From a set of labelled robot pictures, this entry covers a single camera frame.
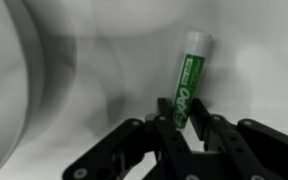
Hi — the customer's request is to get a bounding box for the white bowl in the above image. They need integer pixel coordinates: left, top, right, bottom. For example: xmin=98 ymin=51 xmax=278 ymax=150
xmin=0 ymin=0 xmax=47 ymax=178

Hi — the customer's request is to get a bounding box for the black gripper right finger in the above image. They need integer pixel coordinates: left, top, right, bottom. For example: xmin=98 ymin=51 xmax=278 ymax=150
xmin=187 ymin=98 xmax=288 ymax=180

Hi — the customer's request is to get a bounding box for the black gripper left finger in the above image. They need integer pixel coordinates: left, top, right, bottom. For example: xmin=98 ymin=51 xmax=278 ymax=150
xmin=63 ymin=97 xmax=194 ymax=180

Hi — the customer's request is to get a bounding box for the green Expo marker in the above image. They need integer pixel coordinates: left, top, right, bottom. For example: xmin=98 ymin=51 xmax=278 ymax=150
xmin=171 ymin=30 xmax=213 ymax=131

